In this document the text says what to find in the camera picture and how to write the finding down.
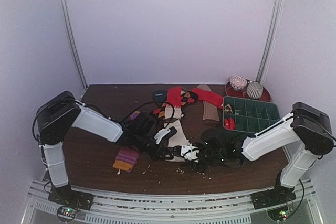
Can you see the round controller board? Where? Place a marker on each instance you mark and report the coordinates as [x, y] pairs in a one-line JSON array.
[[278, 214], [66, 214]]

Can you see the left round controller board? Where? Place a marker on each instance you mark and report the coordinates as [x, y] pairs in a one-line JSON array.
[[66, 214]]

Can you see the green plastic divided organizer tray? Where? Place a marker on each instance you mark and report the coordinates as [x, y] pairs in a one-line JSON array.
[[251, 116]]

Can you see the red and cream lace sock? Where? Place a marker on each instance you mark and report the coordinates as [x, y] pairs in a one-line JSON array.
[[173, 103]]

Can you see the long red sock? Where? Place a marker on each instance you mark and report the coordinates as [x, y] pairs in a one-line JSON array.
[[210, 97]]

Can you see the aluminium corner post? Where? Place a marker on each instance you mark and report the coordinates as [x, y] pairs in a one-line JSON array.
[[72, 43], [270, 41]]

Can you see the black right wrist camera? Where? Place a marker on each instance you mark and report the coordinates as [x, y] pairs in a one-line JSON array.
[[213, 137]]

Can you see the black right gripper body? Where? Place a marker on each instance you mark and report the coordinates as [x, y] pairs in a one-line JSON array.
[[200, 156]]

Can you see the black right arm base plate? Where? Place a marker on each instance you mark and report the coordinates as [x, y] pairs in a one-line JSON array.
[[272, 197]]

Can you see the dark teal sock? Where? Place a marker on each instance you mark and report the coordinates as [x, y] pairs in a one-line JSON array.
[[159, 97]]

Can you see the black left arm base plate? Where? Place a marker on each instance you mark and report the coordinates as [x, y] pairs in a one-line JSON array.
[[66, 196]]

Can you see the rolled argyle sock in tray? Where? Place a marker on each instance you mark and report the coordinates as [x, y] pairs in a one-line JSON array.
[[228, 109]]

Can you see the striped grey ceramic cup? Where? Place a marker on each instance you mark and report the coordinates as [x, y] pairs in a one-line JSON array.
[[254, 90]]

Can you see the right round controller board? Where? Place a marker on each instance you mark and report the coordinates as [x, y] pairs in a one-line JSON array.
[[278, 214]]

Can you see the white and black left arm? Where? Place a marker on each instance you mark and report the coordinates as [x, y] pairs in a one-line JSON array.
[[56, 117]]

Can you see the left aluminium corner post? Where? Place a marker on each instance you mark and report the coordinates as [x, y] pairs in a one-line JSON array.
[[72, 43]]

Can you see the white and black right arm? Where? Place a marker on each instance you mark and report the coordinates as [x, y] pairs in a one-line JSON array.
[[306, 125]]

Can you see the patterned white ceramic bowl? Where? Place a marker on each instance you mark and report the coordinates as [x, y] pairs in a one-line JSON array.
[[238, 82]]

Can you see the dark red round plate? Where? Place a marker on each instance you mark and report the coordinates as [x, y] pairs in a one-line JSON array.
[[230, 91]]

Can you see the tan and brown ribbed sock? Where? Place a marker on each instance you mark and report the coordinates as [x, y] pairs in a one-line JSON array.
[[210, 111]]

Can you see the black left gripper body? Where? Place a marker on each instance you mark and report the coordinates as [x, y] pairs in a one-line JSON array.
[[140, 144]]

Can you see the right aluminium corner post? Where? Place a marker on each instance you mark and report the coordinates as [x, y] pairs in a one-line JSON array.
[[270, 41]]

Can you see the black red yellow argyle sock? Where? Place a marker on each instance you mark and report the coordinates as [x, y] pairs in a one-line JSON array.
[[187, 98]]

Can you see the rolled red sock in tray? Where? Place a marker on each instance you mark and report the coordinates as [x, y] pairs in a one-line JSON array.
[[229, 123]]

